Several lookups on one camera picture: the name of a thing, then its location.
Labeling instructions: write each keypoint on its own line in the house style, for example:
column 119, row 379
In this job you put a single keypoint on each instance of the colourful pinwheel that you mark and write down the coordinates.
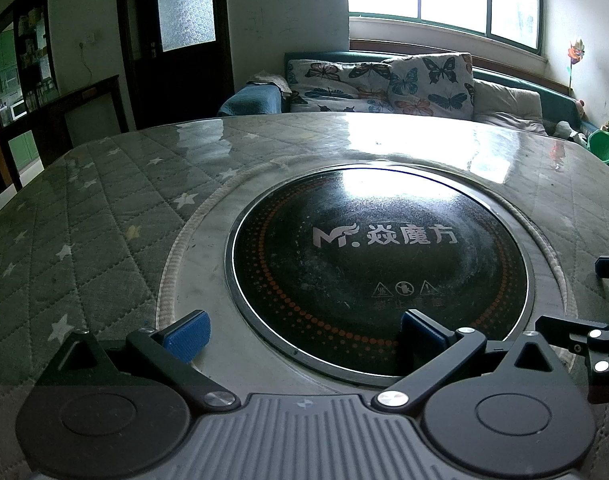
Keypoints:
column 575, row 55

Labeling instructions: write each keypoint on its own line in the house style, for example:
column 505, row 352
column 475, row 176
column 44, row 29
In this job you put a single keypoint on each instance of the pink plush toy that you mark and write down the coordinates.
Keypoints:
column 579, row 109

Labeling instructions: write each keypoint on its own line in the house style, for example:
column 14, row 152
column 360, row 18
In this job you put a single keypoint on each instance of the dark wooden shelf cabinet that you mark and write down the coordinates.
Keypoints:
column 29, row 60

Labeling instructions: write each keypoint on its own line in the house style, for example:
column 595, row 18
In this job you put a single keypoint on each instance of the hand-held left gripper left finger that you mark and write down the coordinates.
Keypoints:
column 187, row 335

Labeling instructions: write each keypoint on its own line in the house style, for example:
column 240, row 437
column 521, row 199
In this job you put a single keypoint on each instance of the dark door with frosted glass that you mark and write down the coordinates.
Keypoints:
column 184, row 90

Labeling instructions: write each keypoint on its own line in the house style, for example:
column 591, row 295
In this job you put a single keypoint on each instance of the grey quilted star table cover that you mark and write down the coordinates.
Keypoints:
column 84, row 220

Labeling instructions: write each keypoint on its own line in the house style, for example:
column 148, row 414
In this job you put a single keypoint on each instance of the black and white plush toy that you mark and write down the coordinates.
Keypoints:
column 567, row 130

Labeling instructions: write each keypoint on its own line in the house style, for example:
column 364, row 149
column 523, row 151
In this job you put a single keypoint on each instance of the blue blanket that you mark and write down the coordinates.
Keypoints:
column 252, row 100

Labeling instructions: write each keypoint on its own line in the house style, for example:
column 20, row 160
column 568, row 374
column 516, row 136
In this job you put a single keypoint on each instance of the butterfly print pillow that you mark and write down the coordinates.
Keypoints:
column 334, row 87
column 429, row 85

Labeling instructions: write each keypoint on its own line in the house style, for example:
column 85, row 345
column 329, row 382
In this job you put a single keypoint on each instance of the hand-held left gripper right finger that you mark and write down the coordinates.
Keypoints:
column 422, row 335

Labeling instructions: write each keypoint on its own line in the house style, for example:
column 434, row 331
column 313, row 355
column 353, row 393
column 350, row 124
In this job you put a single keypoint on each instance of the white towel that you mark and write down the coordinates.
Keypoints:
column 269, row 82

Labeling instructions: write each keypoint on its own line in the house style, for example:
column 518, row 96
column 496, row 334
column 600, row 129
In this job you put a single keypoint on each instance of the beige pillow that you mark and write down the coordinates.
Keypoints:
column 504, row 105

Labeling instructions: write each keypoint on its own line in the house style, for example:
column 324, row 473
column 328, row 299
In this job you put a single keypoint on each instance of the dark wooden counter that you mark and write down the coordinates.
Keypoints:
column 99, row 90

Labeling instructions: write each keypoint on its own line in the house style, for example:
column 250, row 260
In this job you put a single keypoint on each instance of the teal sofa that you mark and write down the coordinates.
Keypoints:
column 554, row 105

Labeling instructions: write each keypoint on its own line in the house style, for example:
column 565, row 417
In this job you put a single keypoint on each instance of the round black induction cooktop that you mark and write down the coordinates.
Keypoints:
column 384, row 260

